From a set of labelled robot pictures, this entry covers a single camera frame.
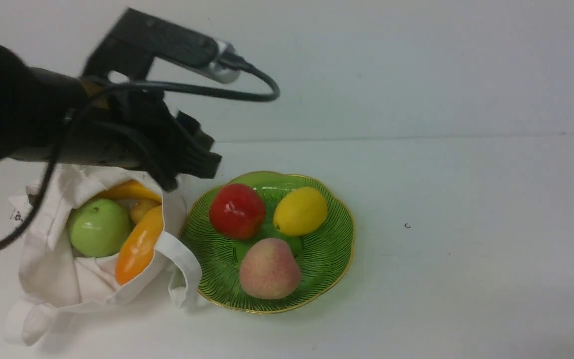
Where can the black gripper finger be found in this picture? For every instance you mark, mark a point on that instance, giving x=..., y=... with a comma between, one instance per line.
x=157, y=161

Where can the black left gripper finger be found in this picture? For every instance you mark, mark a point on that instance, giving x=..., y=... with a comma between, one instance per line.
x=191, y=148

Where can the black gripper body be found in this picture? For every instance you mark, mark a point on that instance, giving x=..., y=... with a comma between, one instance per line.
x=111, y=127

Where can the red apple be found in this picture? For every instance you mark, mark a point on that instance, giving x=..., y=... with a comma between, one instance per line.
x=237, y=212

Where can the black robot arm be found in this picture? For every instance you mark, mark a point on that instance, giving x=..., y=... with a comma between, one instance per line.
x=31, y=110

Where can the small yellow fruit in bag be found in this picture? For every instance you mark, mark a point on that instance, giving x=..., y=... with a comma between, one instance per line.
x=140, y=208

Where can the white cloth tote bag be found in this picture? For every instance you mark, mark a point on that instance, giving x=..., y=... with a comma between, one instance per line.
x=54, y=280

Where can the orange mango back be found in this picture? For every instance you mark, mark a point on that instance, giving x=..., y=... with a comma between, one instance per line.
x=130, y=190

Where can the orange mango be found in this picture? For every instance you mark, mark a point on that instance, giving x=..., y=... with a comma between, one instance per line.
x=137, y=252
x=130, y=190

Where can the orange mango front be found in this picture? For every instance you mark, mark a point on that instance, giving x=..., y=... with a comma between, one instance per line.
x=137, y=252

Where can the green apple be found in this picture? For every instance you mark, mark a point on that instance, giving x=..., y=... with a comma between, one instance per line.
x=99, y=228

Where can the yellow lemon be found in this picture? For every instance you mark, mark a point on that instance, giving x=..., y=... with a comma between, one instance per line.
x=301, y=212

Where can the pink peach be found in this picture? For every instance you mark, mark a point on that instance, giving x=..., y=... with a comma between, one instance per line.
x=269, y=270

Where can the green ribbed glass plate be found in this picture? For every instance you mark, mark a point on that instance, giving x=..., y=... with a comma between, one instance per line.
x=324, y=256

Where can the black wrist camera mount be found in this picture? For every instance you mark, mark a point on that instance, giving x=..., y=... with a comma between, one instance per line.
x=137, y=39

